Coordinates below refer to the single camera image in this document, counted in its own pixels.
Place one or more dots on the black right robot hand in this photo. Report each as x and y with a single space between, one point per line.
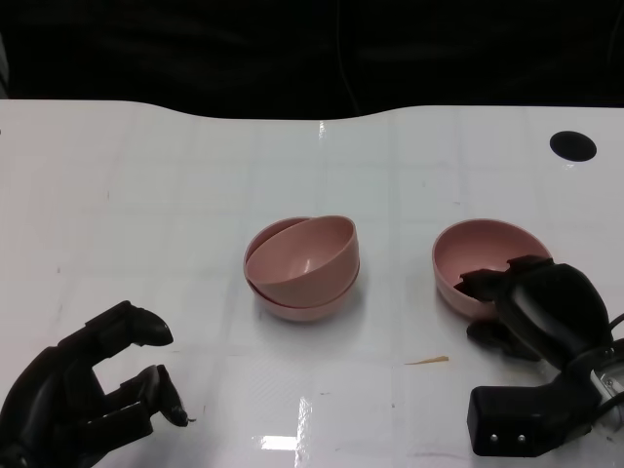
551 312

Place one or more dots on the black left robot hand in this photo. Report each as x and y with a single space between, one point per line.
49 414

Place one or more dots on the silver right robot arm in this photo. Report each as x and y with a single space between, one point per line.
614 382

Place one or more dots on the small tan wood splinter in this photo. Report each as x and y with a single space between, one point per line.
429 360

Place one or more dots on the pink plastic bowl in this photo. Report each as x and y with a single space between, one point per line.
302 312
478 244
302 253

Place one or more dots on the black round table grommet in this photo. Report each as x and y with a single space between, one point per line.
573 145

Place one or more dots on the black backdrop cloth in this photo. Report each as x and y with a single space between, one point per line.
195 49

